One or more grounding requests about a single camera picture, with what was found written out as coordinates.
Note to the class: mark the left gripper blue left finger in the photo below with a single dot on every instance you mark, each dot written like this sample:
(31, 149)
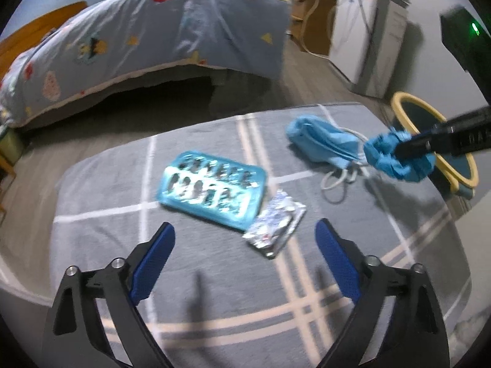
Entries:
(147, 260)

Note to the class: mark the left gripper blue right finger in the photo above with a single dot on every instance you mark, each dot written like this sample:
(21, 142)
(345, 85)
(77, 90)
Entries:
(342, 257)

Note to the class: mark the teal pill blister pack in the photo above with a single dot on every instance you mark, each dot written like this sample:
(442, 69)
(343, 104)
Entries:
(213, 188)

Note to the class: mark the blue face mask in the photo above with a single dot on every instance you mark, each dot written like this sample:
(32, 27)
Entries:
(338, 149)

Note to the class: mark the blue disposable glove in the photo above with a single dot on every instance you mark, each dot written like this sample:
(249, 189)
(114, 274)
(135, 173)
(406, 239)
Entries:
(380, 154)

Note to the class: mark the yellow rim teal trash bin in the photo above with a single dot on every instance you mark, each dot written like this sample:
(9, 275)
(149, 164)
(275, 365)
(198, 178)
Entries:
(456, 171)

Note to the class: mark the small silver blister pack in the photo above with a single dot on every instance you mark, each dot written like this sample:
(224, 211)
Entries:
(275, 224)

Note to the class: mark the grey plaid cushion stool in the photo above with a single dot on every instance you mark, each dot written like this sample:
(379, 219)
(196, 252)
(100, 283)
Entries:
(219, 303)

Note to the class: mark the white air purifier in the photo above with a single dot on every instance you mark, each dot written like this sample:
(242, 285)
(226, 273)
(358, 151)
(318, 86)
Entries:
(366, 40)

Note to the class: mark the wooden side cabinet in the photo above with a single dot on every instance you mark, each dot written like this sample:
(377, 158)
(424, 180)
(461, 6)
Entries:
(311, 25)

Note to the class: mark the small green bin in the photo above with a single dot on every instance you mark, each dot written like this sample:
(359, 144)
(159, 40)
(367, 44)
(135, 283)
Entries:
(11, 145)

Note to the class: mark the blue cartoon duvet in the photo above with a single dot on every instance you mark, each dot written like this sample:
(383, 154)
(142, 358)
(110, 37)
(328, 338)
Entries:
(113, 41)

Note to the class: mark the wooden bed headboard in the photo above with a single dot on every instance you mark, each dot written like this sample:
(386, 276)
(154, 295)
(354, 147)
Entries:
(31, 34)

